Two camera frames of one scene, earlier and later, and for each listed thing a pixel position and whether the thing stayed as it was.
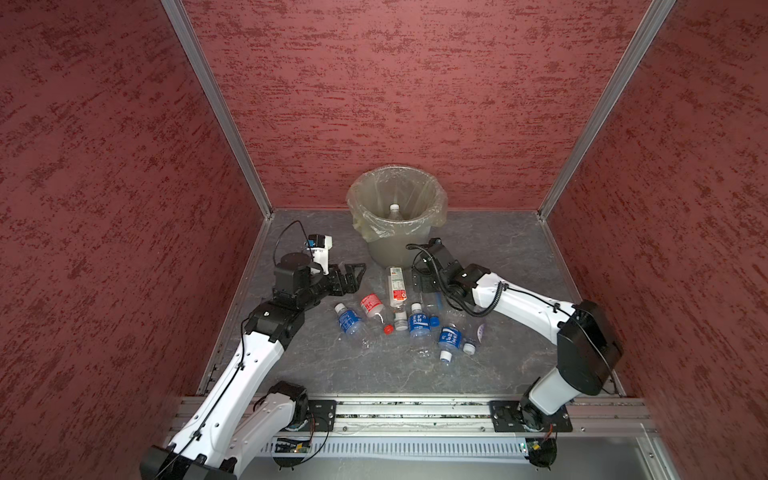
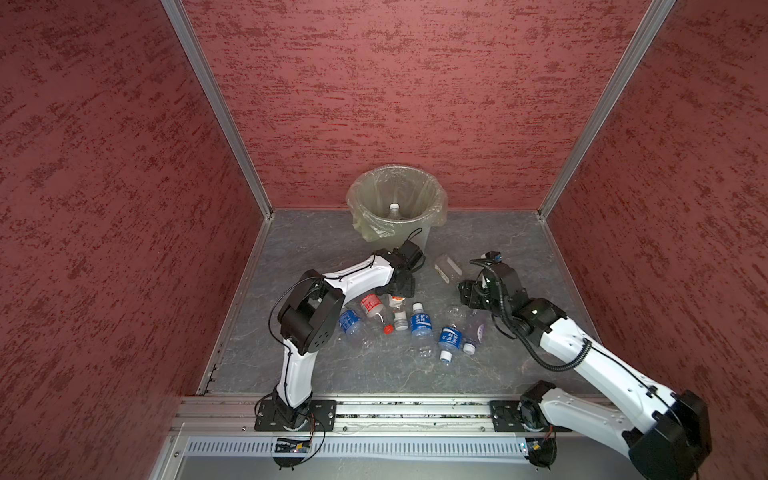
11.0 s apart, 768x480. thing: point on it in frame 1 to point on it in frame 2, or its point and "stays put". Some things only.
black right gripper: x=425 y=274 to x=470 y=294
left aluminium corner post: x=180 y=20 stays put
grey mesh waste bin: x=393 y=208 stays put
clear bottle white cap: x=395 y=214 stays put
